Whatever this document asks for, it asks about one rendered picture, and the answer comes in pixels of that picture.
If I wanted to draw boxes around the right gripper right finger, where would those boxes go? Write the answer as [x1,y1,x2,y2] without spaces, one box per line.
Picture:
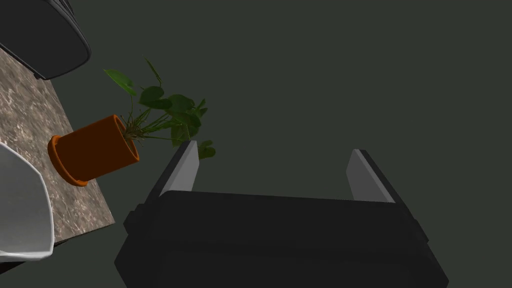
[345,148,407,206]

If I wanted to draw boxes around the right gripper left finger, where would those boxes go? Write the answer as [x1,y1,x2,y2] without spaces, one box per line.
[144,139,201,203]

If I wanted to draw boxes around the green plant in orange pot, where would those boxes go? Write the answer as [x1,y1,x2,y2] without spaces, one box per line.
[47,57,217,188]

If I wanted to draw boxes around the black rounded appliance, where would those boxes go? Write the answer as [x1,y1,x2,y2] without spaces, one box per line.
[0,0,93,81]

